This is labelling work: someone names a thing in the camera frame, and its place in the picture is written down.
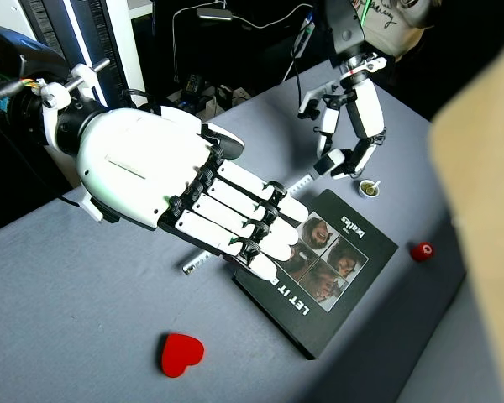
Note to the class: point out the small white bowl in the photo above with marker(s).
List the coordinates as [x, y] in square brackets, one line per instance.
[367, 191]

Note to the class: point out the white blue plug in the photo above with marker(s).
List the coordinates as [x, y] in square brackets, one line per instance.
[306, 29]

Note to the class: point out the red heart block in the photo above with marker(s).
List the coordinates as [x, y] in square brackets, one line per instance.
[180, 352]

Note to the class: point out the grey power adapter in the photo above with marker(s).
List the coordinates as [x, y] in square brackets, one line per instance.
[214, 13]

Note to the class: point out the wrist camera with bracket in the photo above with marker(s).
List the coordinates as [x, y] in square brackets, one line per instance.
[308, 105]
[96, 210]

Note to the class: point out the tan cardboard box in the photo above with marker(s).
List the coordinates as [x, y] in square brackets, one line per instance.
[487, 168]

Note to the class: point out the black Let It Be album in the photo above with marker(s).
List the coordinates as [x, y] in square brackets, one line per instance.
[361, 277]

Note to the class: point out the grey black tape measure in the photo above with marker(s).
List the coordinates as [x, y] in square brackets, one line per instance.
[329, 161]

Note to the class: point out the small white spoon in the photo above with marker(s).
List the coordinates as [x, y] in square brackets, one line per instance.
[376, 184]

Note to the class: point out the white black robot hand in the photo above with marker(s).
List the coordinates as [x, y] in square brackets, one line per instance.
[130, 147]
[367, 109]

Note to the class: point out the grey table cloth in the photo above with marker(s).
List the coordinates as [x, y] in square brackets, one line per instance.
[88, 294]

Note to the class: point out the person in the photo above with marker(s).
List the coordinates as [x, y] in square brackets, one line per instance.
[395, 25]

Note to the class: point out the black power adapter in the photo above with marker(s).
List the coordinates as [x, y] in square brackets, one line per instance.
[195, 84]

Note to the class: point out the small red cylinder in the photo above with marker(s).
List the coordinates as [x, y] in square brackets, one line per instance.
[422, 252]

